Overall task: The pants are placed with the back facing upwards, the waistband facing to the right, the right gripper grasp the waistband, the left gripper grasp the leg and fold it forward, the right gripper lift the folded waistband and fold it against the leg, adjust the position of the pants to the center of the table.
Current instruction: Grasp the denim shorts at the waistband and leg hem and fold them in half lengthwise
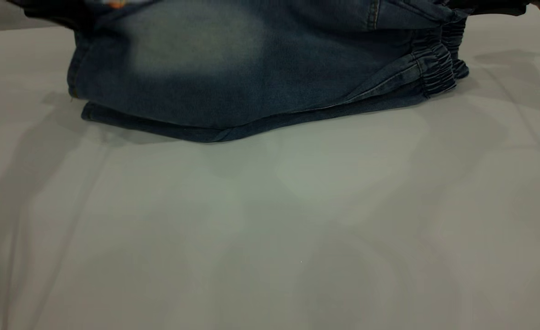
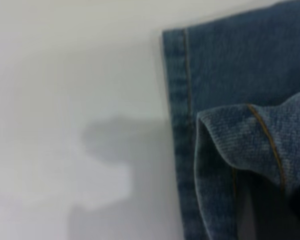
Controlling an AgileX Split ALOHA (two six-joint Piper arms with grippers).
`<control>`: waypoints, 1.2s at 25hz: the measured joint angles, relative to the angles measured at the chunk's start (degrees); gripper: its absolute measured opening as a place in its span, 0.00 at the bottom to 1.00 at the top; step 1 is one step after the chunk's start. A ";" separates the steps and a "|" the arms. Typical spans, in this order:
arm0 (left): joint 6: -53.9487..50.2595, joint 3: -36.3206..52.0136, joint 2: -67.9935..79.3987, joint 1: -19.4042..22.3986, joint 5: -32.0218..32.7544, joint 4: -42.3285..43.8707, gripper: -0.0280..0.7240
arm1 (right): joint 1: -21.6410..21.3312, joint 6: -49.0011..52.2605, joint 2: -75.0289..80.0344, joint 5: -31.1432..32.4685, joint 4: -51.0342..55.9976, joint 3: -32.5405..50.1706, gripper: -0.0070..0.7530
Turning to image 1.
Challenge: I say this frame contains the blue denim shorts basketball print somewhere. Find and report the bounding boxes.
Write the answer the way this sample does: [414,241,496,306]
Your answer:
[66,0,470,143]

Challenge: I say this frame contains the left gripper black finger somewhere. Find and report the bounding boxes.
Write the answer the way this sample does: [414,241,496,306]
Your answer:
[6,0,83,31]

